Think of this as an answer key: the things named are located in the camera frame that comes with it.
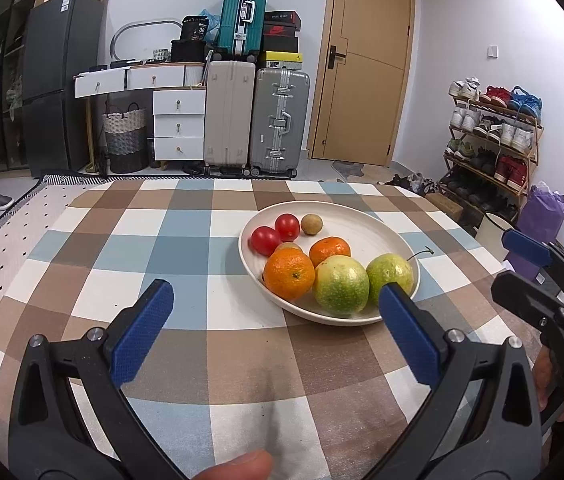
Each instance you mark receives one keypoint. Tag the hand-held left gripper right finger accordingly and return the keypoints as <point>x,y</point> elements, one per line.
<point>409,330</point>

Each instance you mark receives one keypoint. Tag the cream round plate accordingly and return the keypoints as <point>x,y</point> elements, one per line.
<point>361,230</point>

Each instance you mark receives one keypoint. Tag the blue plastic bag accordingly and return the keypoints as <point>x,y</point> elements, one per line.
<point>212,22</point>

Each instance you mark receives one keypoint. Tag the dark glass-door cabinet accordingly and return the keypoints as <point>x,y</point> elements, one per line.
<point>7,60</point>

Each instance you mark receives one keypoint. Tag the teal suitcase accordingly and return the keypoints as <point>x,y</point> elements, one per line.
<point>242,15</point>

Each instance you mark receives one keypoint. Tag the large black shoe box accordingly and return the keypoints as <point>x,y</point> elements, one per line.
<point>280,44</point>

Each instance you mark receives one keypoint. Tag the grey oval frame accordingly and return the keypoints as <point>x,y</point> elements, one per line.
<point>122,30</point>

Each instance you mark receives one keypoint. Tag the silver suitcase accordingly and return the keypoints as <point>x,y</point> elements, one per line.
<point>279,120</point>

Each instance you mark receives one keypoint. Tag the orange mandarin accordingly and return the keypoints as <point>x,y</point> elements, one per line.
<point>329,251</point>
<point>288,274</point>

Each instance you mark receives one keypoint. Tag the shoe rack with shoes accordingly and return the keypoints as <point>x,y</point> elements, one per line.
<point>509,135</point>

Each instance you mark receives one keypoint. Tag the white ribbed container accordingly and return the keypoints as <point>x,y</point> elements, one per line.
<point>193,77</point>

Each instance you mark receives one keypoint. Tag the red tomato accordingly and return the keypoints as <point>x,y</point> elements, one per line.
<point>266,240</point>
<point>287,226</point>

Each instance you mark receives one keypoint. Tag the black foil bag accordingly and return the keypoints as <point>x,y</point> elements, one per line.
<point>195,29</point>

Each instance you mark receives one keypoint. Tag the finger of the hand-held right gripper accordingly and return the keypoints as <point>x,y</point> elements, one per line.
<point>526,247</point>
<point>521,297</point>

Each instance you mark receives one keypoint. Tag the wooden shoe rack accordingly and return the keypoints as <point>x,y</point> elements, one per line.
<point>529,122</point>

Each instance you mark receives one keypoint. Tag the small striped basket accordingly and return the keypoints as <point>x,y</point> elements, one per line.
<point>162,53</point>

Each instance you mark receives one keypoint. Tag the beige suitcase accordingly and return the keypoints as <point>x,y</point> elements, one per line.
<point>229,115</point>

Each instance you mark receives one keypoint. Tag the grey floor mat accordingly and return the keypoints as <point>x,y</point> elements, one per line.
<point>347,170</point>

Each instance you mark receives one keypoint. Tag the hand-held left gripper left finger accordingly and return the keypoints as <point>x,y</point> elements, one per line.
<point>144,330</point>

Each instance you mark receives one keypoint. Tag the yellow and black box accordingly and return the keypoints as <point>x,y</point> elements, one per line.
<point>282,60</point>

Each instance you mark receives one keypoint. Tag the grey sneaker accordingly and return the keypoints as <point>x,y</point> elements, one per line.
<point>419,182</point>

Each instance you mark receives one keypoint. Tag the wooden door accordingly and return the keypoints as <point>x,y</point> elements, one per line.
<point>361,60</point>

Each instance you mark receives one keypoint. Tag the grey slipper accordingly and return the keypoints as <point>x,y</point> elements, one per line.
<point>1,201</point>

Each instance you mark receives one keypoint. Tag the purple paper bag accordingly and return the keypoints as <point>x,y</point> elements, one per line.
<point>544,215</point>

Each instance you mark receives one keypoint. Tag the woven laundry basket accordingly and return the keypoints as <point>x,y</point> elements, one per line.
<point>126,140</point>

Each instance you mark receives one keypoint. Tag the striped-border mat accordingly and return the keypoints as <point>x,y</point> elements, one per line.
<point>22,240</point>

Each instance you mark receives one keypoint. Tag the green round fruit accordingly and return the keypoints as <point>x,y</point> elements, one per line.
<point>340,284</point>
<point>391,270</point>

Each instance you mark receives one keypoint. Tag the person's left hand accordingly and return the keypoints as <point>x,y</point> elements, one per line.
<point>237,466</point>

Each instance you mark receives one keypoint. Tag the red and black shoe box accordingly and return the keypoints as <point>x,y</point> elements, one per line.
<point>282,30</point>

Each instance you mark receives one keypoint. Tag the checked tablecloth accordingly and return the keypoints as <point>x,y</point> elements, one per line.
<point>187,260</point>

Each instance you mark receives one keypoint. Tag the white drawer desk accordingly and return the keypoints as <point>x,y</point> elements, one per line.
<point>177,125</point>

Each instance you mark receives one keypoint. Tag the dark grey refrigerator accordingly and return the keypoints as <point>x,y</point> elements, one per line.
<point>57,85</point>

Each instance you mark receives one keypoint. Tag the white bucket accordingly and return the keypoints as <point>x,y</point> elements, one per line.
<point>491,232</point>

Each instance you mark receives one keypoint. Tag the black storage box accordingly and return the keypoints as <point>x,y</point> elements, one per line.
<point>188,51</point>

